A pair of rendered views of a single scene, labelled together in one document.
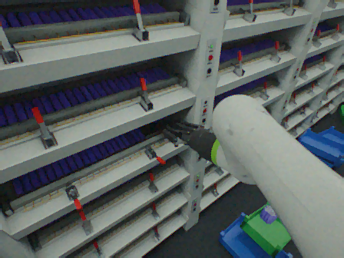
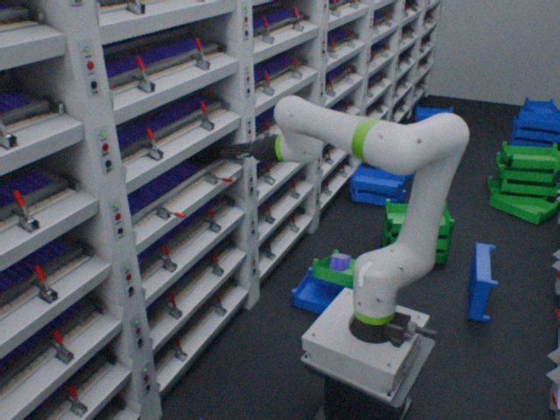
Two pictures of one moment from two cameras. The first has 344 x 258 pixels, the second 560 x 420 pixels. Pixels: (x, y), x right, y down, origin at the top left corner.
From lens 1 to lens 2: 1.19 m
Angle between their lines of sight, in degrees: 23
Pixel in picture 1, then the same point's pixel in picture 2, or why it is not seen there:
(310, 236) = (335, 131)
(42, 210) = (147, 228)
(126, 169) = (197, 194)
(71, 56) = (175, 85)
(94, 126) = (178, 144)
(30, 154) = (150, 164)
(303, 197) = (330, 121)
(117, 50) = (195, 78)
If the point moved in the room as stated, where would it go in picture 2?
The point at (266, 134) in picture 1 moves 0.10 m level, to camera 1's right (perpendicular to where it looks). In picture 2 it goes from (311, 108) to (340, 103)
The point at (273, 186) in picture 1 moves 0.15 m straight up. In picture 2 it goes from (319, 126) to (322, 71)
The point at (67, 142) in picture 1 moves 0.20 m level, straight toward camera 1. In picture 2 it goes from (168, 156) to (225, 171)
